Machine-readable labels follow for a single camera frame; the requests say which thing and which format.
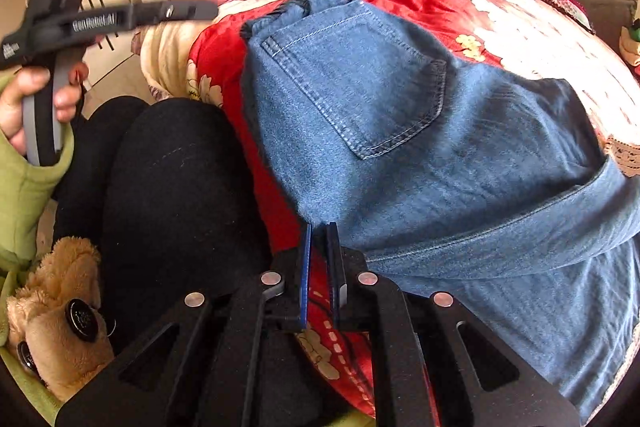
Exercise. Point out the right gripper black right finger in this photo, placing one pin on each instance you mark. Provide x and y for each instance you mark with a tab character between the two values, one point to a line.
336	273

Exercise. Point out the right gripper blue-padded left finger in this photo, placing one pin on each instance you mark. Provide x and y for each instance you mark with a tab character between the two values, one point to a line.
302	277

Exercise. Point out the blue denim lace-trimmed pants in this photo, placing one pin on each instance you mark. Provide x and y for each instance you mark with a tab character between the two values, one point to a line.
440	167

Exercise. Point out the green sleeve left forearm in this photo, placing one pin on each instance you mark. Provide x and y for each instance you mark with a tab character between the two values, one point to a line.
25	188

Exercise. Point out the person's left hand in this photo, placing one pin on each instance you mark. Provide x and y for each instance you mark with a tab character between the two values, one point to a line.
29	81

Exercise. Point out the person's black trouser legs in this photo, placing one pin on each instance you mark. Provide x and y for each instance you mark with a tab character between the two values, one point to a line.
164	192

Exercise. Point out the brown teddy bear slipper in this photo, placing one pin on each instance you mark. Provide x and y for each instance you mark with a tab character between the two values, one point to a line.
56	330

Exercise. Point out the red floral bedspread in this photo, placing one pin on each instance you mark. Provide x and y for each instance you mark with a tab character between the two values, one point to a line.
400	57

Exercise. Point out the stack of folded clothes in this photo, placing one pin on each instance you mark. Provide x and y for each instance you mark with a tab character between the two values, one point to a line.
629	44

